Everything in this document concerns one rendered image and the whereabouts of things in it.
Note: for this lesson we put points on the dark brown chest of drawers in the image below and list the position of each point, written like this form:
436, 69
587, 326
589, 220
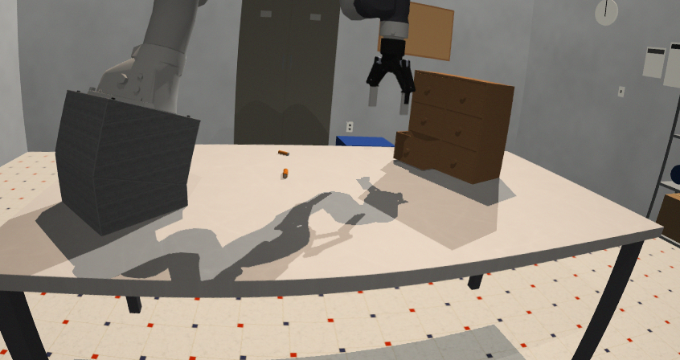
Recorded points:
494, 128

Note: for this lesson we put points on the brown wooden drawer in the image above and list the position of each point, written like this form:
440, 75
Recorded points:
431, 114
462, 129
431, 88
462, 163
410, 149
472, 100

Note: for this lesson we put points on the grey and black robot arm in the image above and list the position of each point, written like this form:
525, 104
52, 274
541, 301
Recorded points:
153, 74

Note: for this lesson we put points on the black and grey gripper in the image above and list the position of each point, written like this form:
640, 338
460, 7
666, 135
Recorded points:
392, 63

